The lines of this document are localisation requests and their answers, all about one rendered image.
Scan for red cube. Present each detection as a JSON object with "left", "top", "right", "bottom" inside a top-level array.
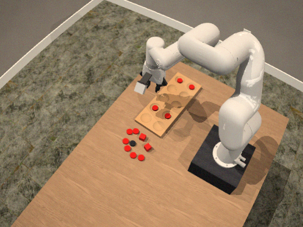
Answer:
[
  {"left": 139, "top": 133, "right": 146, "bottom": 141},
  {"left": 144, "top": 143, "right": 152, "bottom": 152}
]

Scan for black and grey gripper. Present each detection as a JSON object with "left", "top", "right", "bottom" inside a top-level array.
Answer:
[{"left": 140, "top": 61, "right": 168, "bottom": 92}]

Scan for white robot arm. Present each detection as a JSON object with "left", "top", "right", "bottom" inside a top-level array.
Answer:
[{"left": 146, "top": 23, "right": 265, "bottom": 168}]

